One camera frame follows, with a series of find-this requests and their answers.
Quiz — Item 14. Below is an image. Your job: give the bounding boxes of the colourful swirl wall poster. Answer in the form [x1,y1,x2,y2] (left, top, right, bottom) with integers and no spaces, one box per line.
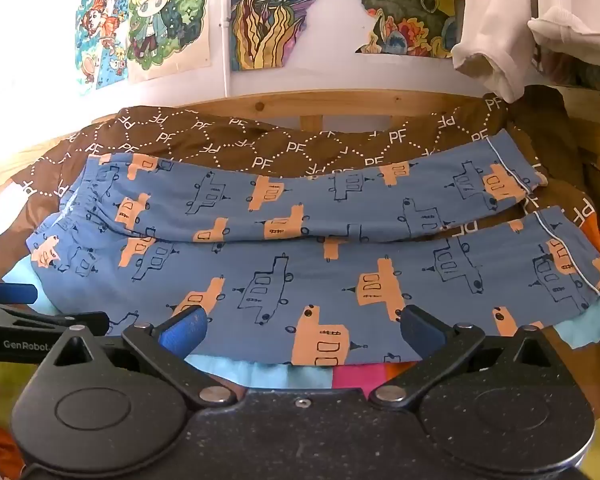
[230,0,342,72]

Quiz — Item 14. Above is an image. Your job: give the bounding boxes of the blue printed pants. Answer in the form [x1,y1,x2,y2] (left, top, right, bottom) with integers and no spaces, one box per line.
[25,127,600,367]

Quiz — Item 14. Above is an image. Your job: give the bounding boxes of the white wall pipe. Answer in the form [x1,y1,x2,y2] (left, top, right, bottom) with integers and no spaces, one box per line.
[219,0,232,99]

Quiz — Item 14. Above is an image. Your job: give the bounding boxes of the wooden bed frame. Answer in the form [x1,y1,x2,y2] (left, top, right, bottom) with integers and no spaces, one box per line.
[0,87,600,183]

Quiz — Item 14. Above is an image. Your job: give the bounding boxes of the brown quilted blanket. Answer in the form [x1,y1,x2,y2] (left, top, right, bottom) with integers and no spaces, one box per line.
[0,85,600,281]

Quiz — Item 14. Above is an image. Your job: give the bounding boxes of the blue cartoon wall poster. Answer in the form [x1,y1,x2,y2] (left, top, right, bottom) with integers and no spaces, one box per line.
[74,0,132,97]

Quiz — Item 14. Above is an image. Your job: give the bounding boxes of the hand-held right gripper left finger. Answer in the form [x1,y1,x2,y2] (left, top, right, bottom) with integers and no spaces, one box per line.
[37,304,238,409]

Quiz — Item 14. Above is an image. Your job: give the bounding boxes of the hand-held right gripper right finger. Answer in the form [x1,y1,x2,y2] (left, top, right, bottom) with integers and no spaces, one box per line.
[370,304,577,409]

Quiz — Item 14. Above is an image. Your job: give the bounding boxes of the white hanging garment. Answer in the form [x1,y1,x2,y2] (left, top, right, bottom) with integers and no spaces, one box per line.
[451,0,600,104]

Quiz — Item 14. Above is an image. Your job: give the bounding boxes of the cream cartoon figure wall poster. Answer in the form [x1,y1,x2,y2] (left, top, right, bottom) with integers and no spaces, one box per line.
[126,0,214,84]

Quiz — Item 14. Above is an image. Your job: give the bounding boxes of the green landscape wall poster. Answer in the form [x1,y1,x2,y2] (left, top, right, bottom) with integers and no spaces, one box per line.
[339,0,467,59]

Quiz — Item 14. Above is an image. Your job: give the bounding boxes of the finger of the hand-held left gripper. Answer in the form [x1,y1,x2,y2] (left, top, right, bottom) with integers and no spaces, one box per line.
[0,281,39,307]
[0,304,112,362]

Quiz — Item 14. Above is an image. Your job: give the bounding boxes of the colourful striped bed sheet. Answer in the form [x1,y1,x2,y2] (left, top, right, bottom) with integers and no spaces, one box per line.
[0,180,600,480]

